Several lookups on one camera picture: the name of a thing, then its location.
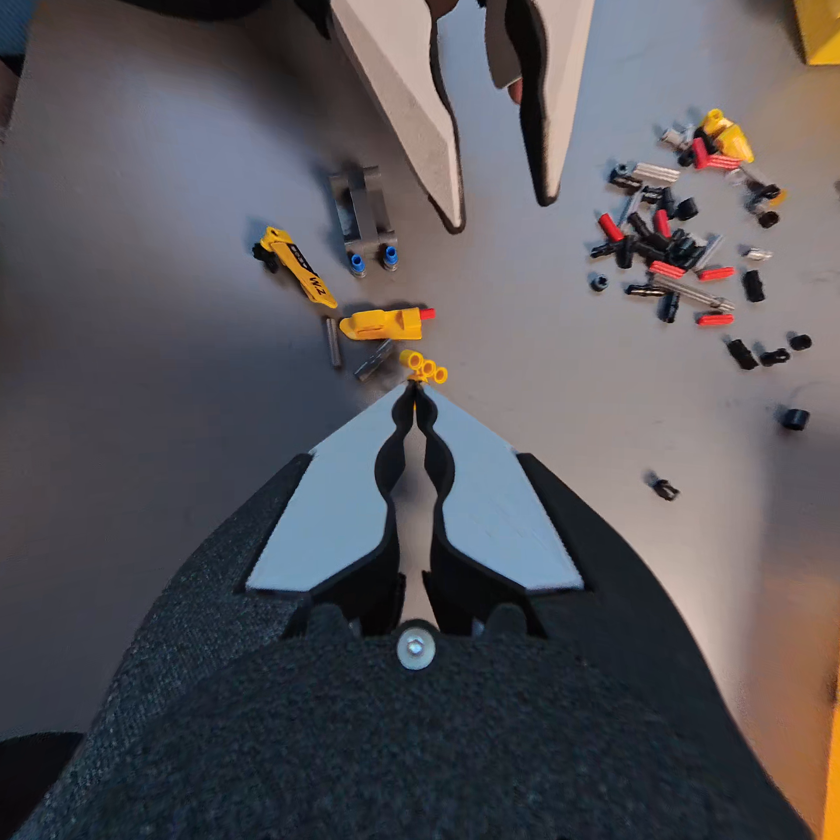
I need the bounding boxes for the scattered small building pieces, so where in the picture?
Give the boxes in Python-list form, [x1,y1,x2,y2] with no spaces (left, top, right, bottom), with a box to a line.
[587,108,815,502]

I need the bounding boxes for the grey desk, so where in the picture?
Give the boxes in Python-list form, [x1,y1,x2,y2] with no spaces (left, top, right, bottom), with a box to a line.
[0,0,840,840]

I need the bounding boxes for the yellow plastic bin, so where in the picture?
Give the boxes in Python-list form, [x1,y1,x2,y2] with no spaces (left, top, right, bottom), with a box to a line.
[792,0,840,67]
[817,689,840,840]

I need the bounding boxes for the grey brick assembly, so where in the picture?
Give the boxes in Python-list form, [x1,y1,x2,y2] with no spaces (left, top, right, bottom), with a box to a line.
[329,164,399,277]

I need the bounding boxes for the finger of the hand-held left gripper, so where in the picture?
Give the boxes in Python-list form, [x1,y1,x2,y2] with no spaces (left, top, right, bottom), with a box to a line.
[329,0,467,235]
[483,0,594,208]

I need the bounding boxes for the yellow connector with black pin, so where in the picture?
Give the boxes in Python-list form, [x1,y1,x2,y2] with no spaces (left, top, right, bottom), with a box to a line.
[401,350,450,389]

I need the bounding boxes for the yellow brick arm piece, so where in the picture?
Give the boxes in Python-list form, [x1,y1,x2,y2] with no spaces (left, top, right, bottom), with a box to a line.
[339,305,437,342]

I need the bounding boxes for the yellow angled brick piece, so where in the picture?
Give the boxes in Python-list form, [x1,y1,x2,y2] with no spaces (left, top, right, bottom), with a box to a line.
[252,226,340,309]

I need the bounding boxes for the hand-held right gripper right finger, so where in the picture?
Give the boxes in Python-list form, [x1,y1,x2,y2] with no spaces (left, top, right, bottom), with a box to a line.
[420,384,585,594]

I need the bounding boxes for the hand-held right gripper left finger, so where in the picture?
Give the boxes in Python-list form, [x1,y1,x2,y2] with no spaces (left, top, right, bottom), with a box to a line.
[247,381,418,598]

